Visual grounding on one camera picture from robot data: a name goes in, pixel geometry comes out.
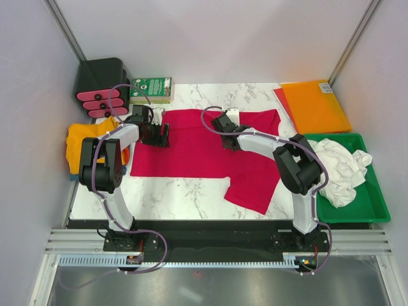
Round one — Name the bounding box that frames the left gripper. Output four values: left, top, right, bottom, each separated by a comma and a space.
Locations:
141, 121, 170, 149

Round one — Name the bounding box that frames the magenta t shirt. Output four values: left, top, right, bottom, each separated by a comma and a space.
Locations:
130, 109, 280, 214

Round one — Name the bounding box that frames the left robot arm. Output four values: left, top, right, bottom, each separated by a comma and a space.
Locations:
78, 105, 170, 251

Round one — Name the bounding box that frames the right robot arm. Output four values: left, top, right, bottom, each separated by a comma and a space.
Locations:
211, 112, 323, 251

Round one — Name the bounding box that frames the orange folded t shirt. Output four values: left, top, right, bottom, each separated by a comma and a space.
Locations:
121, 146, 131, 166

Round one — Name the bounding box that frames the green white box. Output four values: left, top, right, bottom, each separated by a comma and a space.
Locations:
131, 77, 174, 104

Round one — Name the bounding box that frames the red plastic folder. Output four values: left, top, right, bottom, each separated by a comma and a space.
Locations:
273, 88, 298, 138

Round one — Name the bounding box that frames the yellow folded t shirt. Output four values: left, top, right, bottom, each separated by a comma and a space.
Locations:
66, 117, 119, 175

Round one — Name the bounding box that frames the orange plastic folder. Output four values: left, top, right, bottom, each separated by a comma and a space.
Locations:
281, 80, 352, 134

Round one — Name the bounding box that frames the black pink drawer organizer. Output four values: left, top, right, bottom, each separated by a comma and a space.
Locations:
74, 57, 130, 119

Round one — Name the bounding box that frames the blue folded t shirt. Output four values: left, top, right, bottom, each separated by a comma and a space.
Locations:
69, 166, 127, 182

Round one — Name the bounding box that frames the white crumpled t shirt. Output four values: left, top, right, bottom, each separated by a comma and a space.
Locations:
309, 138, 372, 208

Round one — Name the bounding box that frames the green plastic tray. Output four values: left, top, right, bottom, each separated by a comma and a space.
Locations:
306, 133, 391, 224

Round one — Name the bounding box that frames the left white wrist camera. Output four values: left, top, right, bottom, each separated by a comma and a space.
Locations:
151, 107, 166, 126

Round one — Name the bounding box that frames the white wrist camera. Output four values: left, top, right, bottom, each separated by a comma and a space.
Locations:
151, 107, 166, 126
224, 108, 240, 126

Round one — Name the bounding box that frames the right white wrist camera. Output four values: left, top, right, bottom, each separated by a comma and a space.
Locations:
224, 108, 240, 126

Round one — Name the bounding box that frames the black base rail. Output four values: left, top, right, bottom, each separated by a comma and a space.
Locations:
68, 220, 330, 263

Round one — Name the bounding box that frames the white cable duct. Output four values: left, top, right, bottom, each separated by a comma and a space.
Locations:
58, 254, 309, 268

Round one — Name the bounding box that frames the left aluminium corner post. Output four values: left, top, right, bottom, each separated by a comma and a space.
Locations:
44, 0, 87, 62

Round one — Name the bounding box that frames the aluminium corner post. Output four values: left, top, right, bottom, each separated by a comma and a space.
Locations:
44, 0, 87, 62
328, 0, 383, 87

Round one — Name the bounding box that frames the right aluminium corner post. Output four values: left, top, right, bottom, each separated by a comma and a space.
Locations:
328, 0, 383, 87

